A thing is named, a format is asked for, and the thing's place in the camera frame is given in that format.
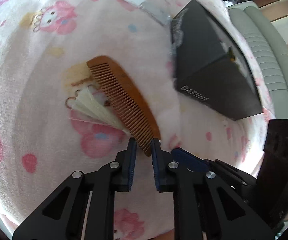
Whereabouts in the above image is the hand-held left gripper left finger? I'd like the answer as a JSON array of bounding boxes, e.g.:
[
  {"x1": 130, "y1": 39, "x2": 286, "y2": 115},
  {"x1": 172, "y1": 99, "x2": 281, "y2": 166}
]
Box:
[{"x1": 12, "y1": 137, "x2": 137, "y2": 240}]

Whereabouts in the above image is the black shoe box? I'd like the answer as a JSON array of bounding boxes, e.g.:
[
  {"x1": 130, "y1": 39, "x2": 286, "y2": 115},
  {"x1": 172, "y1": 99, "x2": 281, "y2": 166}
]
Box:
[{"x1": 169, "y1": 0, "x2": 263, "y2": 121}]

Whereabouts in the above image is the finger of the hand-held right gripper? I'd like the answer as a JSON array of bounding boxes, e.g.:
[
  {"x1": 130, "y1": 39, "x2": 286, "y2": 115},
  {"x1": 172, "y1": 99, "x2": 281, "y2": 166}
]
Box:
[{"x1": 171, "y1": 148, "x2": 257, "y2": 188}]

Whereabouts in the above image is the wooden comb with white tassel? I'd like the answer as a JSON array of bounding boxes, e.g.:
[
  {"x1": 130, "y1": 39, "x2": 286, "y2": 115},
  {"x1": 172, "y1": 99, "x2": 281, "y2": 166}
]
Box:
[{"x1": 67, "y1": 55, "x2": 161, "y2": 157}]

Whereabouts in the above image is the grey padded bed headboard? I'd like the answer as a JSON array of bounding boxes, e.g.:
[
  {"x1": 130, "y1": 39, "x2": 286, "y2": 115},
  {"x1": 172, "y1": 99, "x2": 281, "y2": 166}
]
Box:
[{"x1": 227, "y1": 1, "x2": 288, "y2": 120}]

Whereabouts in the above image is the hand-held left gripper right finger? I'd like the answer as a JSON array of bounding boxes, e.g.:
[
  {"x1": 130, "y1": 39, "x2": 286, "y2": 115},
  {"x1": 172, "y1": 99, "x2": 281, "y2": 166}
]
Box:
[{"x1": 151, "y1": 138, "x2": 275, "y2": 240}]

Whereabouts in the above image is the pink printed blanket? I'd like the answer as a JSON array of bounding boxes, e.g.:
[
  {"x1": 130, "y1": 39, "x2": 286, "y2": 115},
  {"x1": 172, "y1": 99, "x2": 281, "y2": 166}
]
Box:
[{"x1": 0, "y1": 0, "x2": 277, "y2": 240}]

